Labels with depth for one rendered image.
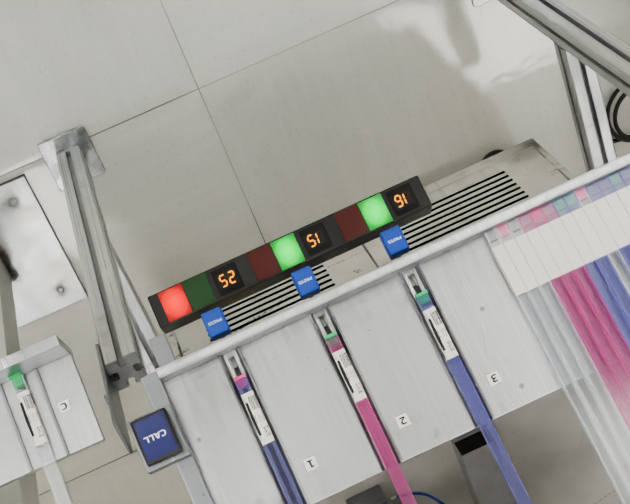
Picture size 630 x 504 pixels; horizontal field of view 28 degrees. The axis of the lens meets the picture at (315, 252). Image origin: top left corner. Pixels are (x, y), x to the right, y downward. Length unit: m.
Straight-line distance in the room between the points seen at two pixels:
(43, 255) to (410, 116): 0.66
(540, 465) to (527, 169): 0.55
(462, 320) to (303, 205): 0.81
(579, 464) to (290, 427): 0.56
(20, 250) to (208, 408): 0.78
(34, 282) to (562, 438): 0.90
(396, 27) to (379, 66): 0.07
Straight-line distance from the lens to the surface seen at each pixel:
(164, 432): 1.35
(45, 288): 2.14
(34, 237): 2.09
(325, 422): 1.38
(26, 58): 1.99
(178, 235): 2.13
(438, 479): 1.73
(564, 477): 1.82
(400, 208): 1.44
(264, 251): 1.43
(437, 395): 1.38
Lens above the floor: 1.88
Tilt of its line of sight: 58 degrees down
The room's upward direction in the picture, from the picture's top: 150 degrees clockwise
